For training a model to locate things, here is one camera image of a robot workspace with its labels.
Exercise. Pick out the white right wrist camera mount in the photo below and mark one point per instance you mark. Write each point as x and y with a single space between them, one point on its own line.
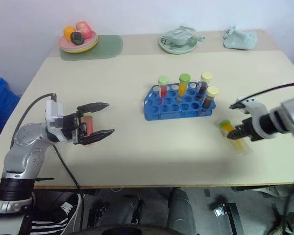
253 106

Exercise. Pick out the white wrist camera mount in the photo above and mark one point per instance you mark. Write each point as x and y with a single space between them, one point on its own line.
253 106
54 115

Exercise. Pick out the black white striped fabric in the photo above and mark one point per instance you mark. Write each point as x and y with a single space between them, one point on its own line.
49 225

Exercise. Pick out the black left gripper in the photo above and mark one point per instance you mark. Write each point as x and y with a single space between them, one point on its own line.
72 124

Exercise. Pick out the blue plastic crate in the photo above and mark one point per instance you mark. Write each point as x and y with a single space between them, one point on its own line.
1 95

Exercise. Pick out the dark tube yellow cap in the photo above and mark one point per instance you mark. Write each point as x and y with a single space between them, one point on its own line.
203 87
208 101

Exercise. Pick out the pink toy apple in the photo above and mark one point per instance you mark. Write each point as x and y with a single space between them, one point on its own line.
84 30

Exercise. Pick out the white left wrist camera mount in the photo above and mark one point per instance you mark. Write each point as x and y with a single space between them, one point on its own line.
54 115

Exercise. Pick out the orange tube green cap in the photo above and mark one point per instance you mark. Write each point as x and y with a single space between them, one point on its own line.
183 88

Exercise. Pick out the pink plate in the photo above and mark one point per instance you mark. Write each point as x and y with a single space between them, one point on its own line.
63 42

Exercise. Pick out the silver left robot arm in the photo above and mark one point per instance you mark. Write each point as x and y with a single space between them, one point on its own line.
27 147

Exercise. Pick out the black white sneaker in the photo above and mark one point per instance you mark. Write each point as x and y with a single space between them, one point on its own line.
61 208

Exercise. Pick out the orange toy fruit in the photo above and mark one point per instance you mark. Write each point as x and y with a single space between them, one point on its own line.
68 33

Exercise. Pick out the dark toy mangosteen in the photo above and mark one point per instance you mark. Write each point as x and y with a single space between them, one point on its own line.
77 38

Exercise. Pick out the light blue cloth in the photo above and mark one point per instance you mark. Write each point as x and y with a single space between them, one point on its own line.
241 39

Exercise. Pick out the black metal stand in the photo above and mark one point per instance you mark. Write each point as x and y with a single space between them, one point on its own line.
231 215

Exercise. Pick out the red liquid test tube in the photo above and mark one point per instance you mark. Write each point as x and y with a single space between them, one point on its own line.
88 124

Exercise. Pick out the red tube green cap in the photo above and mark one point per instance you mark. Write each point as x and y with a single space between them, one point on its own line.
163 91

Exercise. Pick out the pale green plate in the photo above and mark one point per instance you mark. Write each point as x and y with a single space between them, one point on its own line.
178 49

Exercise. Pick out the blue test tube rack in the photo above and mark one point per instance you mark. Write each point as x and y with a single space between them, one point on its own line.
171 107

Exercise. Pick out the green placemat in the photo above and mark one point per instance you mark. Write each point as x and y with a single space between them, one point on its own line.
107 46

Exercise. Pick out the yellow plate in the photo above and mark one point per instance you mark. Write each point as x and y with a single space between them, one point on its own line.
88 49

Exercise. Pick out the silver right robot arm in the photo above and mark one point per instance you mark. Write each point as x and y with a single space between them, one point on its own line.
292 113

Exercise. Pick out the yellow tube green cap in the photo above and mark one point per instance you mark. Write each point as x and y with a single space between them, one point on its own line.
226 127

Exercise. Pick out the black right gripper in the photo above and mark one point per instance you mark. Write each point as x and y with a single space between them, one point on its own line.
250 128

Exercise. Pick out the black zip tie tail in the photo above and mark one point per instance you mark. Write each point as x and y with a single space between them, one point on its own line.
45 179

